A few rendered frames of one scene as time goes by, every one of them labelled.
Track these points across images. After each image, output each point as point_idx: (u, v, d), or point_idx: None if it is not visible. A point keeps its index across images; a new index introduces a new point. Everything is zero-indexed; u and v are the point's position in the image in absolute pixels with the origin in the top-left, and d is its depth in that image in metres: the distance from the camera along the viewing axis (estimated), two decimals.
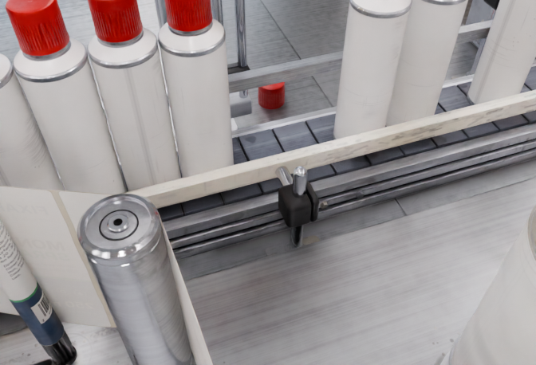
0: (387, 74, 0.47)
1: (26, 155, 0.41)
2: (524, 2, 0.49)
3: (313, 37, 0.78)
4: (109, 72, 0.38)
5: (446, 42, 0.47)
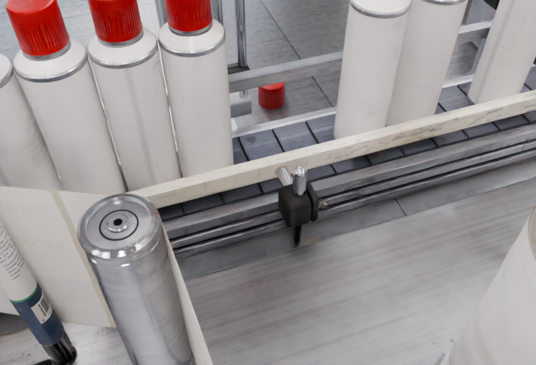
0: (387, 74, 0.47)
1: (26, 155, 0.41)
2: (524, 2, 0.49)
3: (313, 37, 0.78)
4: (109, 72, 0.38)
5: (446, 42, 0.47)
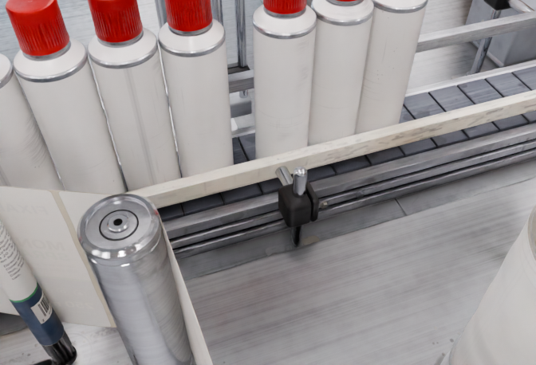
0: (297, 95, 0.45)
1: (26, 155, 0.41)
2: (380, 34, 0.45)
3: None
4: (109, 72, 0.38)
5: (352, 64, 0.45)
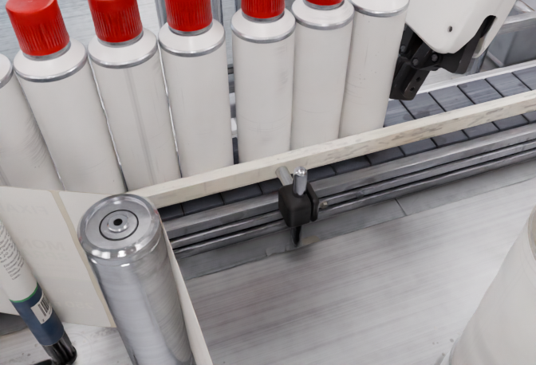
0: (277, 100, 0.45)
1: (26, 155, 0.41)
2: (362, 38, 0.45)
3: None
4: (109, 72, 0.38)
5: (332, 68, 0.45)
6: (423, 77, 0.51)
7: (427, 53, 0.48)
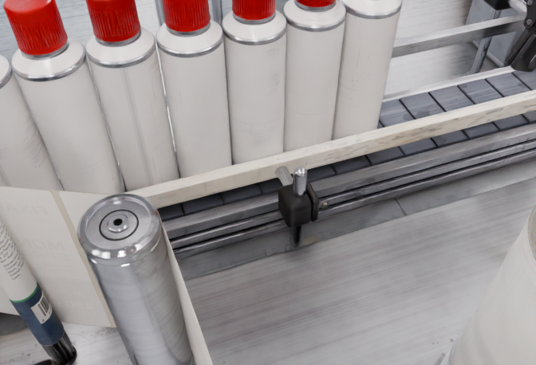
0: (269, 101, 0.45)
1: (27, 155, 0.41)
2: (354, 40, 0.45)
3: None
4: (105, 71, 0.39)
5: (324, 69, 0.44)
6: None
7: None
